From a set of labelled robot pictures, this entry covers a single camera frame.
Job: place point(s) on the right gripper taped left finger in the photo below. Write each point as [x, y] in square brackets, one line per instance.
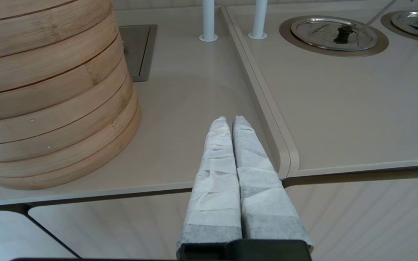
[216, 188]

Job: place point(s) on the steel drain panel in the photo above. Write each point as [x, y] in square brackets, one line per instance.
[136, 50]

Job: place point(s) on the steel pot lid black knob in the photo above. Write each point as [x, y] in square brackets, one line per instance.
[321, 36]
[408, 21]

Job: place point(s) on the white round pole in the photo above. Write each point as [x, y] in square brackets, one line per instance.
[208, 18]
[259, 16]

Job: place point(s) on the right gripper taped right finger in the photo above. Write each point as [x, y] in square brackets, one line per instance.
[263, 195]

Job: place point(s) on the tall bamboo steamer stack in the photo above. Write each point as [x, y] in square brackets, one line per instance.
[49, 90]

